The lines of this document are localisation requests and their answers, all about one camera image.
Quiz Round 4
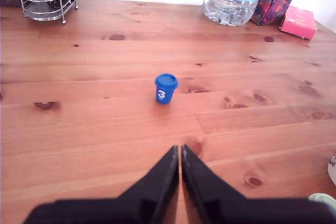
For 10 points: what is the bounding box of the blue coffee capsule number three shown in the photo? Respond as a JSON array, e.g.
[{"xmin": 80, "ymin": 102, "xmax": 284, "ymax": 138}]
[{"xmin": 154, "ymin": 73, "xmax": 179, "ymax": 105}]

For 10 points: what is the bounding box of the white illustrated ceramic mug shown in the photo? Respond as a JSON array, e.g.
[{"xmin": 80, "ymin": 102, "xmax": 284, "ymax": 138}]
[{"xmin": 327, "ymin": 155, "xmax": 336, "ymax": 187}]

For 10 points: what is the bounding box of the pale green coffee capsule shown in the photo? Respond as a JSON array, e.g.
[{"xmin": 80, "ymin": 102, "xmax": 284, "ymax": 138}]
[{"xmin": 308, "ymin": 193, "xmax": 336, "ymax": 209}]

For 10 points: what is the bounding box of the floral tissue box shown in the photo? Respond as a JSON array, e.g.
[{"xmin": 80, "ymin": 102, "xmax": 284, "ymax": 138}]
[{"xmin": 250, "ymin": 0, "xmax": 300, "ymax": 27}]

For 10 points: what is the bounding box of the flat pink box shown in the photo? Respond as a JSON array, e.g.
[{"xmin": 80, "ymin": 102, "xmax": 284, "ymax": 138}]
[{"xmin": 279, "ymin": 5, "xmax": 318, "ymax": 40}]

